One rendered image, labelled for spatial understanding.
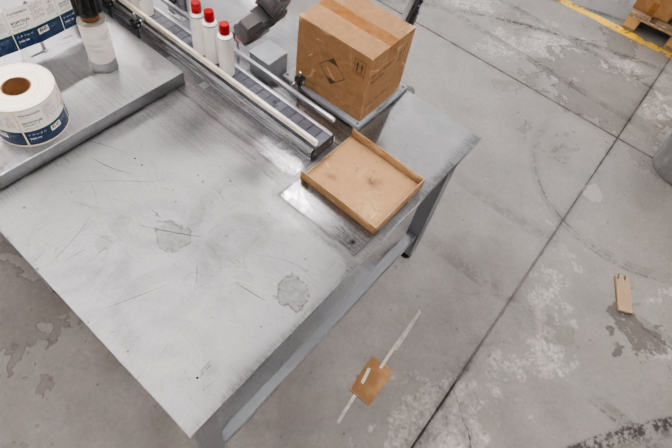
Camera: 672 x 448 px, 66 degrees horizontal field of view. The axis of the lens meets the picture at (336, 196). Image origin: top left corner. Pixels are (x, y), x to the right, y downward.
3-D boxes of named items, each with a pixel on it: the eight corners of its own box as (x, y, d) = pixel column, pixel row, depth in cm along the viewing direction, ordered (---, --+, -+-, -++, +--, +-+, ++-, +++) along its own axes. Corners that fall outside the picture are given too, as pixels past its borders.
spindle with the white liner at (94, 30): (85, 64, 174) (57, -17, 150) (108, 52, 178) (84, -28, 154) (101, 77, 171) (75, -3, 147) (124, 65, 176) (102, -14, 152)
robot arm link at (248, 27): (289, 7, 141) (268, -16, 141) (260, 25, 136) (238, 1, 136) (277, 34, 152) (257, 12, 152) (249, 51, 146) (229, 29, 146)
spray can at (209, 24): (202, 60, 182) (196, 9, 165) (213, 54, 184) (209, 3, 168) (212, 67, 180) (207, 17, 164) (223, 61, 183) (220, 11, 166)
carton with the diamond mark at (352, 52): (294, 78, 186) (298, 14, 164) (335, 49, 199) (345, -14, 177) (359, 122, 177) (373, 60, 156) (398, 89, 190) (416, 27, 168)
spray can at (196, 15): (190, 51, 184) (183, 1, 167) (202, 45, 186) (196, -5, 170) (200, 59, 182) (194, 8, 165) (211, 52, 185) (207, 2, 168)
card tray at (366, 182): (300, 178, 163) (300, 170, 159) (351, 136, 176) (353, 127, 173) (373, 235, 153) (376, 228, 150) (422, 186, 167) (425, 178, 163)
